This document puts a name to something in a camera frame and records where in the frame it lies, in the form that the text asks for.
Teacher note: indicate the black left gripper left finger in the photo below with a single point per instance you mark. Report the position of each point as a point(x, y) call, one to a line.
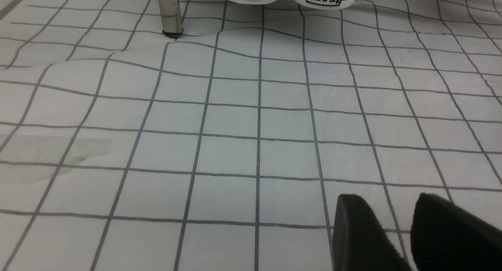
point(359, 241)

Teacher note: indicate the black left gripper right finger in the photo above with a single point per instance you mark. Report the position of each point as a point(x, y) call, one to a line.
point(445, 237)

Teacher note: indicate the silver metal shoe rack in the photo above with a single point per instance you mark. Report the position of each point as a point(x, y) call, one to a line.
point(170, 18)

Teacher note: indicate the white grid-pattern floor cloth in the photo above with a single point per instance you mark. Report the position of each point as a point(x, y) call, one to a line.
point(226, 149)

